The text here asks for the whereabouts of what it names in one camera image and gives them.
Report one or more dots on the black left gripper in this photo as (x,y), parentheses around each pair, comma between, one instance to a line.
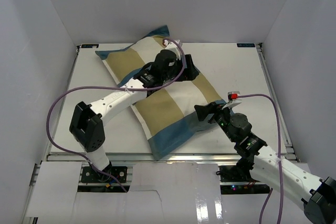
(189,72)

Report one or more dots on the blue beige white checked pillowcase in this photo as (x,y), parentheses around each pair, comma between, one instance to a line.
(168,117)

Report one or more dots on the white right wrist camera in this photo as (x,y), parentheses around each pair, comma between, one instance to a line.
(233,99)

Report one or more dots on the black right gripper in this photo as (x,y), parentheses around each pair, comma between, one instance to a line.
(202,111)

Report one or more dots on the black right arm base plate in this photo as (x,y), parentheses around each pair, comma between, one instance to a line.
(234,173)

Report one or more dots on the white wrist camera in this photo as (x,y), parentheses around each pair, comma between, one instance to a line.
(168,45)
(233,99)

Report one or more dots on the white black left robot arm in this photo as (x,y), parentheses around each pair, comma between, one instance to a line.
(88,120)

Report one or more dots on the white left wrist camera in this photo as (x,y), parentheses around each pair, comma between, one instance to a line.
(168,45)

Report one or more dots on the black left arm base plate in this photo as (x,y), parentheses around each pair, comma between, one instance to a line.
(89,175)

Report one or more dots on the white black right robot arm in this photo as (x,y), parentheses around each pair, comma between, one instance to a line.
(312,194)

